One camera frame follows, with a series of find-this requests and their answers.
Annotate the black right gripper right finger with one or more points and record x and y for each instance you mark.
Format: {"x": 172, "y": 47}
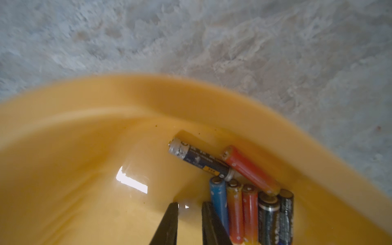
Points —
{"x": 212, "y": 228}

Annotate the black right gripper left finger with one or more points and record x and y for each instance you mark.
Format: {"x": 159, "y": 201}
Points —
{"x": 166, "y": 233}

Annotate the red battery with yellow text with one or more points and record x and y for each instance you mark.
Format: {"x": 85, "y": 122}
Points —
{"x": 246, "y": 167}

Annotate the yellow plastic storage tray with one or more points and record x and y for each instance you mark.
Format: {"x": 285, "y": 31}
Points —
{"x": 86, "y": 162}

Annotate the orange red battery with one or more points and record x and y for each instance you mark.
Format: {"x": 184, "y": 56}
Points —
{"x": 235, "y": 211}

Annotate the black red silver battery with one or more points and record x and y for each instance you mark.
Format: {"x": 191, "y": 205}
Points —
{"x": 268, "y": 219}

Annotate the dark blue battery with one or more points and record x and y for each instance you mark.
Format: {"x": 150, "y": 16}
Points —
{"x": 286, "y": 199}

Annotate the grey black battery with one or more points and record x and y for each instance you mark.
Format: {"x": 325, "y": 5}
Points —
{"x": 200, "y": 159}

